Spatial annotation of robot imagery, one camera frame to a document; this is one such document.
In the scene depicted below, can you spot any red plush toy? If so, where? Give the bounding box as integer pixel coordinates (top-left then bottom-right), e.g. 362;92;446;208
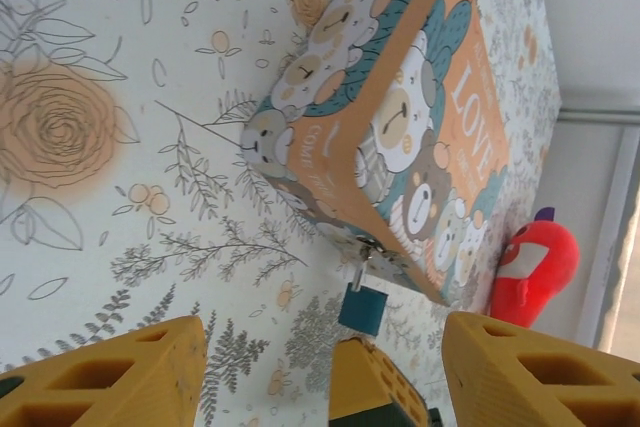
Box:
488;205;582;329

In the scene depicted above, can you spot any metal hasp on tin box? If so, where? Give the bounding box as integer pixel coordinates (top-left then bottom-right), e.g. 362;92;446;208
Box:
344;234;401;273

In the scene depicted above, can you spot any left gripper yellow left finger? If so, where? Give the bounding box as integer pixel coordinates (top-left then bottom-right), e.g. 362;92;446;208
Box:
0;315;209;427

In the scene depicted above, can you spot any orange bear print tin box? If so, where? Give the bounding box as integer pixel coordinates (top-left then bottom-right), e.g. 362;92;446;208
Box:
241;0;512;309

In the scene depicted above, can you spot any blue padlock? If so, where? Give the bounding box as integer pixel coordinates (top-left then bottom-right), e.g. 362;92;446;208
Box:
338;255;390;339

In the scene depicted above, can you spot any floral tablecloth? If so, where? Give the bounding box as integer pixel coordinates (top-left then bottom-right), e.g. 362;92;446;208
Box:
0;0;564;427

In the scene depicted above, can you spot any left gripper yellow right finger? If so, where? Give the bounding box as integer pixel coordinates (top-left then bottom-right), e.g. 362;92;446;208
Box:
443;311;640;427

